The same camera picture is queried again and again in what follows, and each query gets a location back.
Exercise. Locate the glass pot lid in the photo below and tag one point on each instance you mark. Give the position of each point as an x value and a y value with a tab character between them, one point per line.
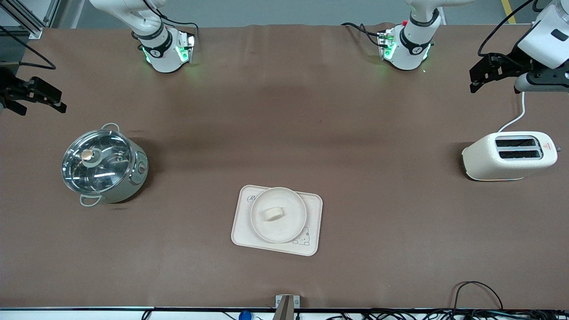
95	162

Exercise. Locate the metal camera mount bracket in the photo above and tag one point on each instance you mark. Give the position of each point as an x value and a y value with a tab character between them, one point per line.
286	306

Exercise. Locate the pale green electric pot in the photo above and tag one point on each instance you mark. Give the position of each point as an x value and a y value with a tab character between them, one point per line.
135	171

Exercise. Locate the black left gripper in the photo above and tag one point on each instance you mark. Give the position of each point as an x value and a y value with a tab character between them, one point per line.
512	65

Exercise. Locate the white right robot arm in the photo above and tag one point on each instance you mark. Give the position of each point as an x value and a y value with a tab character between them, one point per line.
161	58

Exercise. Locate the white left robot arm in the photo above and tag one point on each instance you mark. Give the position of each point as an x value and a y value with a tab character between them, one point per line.
413	50

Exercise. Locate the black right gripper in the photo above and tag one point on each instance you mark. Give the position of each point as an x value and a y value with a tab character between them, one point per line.
8	87

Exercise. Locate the cream rabbit print tray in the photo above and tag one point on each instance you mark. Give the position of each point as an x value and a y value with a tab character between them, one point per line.
242	233

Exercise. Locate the cream two-slot toaster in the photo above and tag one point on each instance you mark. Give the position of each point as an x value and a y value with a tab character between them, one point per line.
502	166

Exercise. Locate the aluminium frame profile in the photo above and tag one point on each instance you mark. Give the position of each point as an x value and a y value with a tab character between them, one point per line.
31	20

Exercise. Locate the blue round cap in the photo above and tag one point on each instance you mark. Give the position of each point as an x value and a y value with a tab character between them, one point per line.
245	316

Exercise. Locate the cream round plate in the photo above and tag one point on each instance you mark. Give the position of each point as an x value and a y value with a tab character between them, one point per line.
278	231

